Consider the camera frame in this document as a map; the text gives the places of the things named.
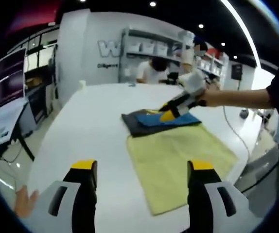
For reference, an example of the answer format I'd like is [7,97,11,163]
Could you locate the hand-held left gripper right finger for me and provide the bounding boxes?
[187,159,262,233]

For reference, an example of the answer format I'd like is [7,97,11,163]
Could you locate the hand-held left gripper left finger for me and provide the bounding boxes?
[29,159,98,233]

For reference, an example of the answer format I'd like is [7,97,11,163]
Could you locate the dark grey blue garment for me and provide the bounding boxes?
[121,109,202,138]

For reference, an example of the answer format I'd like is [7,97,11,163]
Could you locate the yellow cloth template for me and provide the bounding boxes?
[126,123,239,216]

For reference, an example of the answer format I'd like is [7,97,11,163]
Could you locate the person's right hand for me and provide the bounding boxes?
[199,88,220,107]

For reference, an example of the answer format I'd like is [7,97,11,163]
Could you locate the person's left hand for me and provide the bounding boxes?
[13,185,40,218]

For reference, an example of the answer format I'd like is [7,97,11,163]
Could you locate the white storage shelf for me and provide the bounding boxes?
[199,52,230,81]

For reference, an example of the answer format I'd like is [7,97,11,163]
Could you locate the black sign board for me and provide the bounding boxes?
[231,63,243,80]

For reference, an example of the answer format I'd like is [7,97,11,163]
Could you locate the grey metal shelf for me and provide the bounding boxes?
[119,28,196,84]

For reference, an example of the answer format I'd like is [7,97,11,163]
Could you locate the dark cabinet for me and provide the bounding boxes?
[25,80,55,125]

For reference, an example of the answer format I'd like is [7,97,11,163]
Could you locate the white computer desk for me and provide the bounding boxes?
[0,99,35,161]

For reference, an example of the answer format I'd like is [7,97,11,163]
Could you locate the cardboard box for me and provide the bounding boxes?
[25,77,44,90]

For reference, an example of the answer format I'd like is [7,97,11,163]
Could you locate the large purple screen monitor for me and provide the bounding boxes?
[0,47,27,116]

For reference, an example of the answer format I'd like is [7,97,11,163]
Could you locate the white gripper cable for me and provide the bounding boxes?
[222,105,251,156]

